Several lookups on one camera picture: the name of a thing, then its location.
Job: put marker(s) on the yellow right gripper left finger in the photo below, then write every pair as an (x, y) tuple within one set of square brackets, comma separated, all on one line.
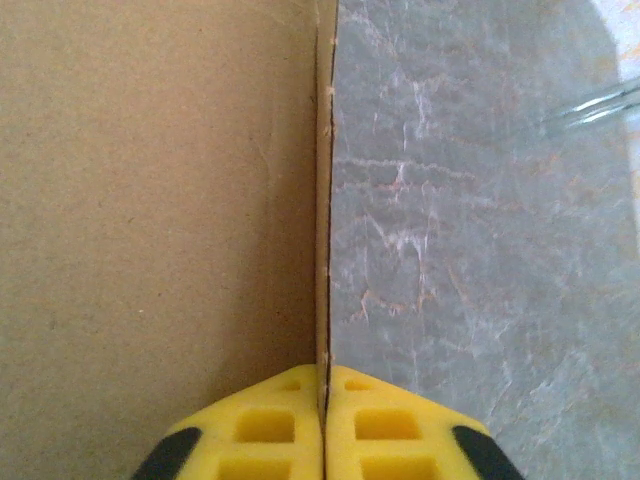
[(260, 440)]

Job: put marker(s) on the brown cardboard paper box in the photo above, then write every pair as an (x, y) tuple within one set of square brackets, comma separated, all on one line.
[(150, 225)]

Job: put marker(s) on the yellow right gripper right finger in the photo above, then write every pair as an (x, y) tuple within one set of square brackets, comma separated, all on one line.
[(385, 440)]

